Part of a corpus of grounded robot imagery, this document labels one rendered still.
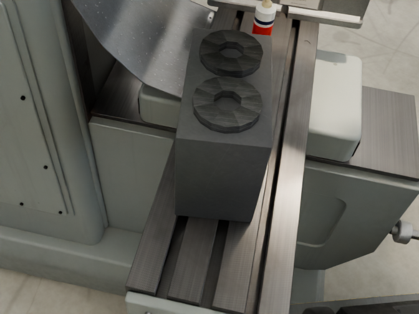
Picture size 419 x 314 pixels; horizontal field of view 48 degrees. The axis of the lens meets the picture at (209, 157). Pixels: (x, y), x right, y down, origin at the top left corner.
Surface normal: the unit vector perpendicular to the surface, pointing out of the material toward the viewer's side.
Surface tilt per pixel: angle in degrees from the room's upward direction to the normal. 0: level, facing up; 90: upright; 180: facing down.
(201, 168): 90
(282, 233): 0
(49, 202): 88
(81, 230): 80
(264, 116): 0
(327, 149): 90
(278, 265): 0
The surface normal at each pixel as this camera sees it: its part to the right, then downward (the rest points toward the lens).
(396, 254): 0.07, -0.61
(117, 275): -0.15, 0.41
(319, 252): -0.20, 0.77
